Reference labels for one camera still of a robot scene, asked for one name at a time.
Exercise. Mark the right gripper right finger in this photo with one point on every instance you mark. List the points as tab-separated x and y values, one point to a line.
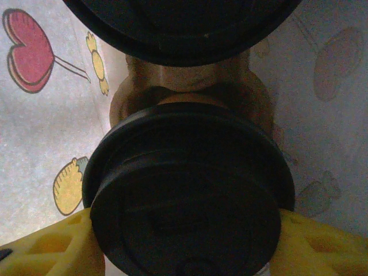
322	250

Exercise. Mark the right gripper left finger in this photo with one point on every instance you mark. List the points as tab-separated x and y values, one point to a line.
43	250

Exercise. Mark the white paper bag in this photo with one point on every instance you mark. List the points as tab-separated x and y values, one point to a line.
43	129

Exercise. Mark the black cup lid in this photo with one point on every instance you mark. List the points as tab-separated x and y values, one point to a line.
181	26
187	187

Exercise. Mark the pulp cup carrier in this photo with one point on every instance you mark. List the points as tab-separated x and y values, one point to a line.
260	100

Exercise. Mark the brown paper coffee cup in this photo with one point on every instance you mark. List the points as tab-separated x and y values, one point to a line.
187	76

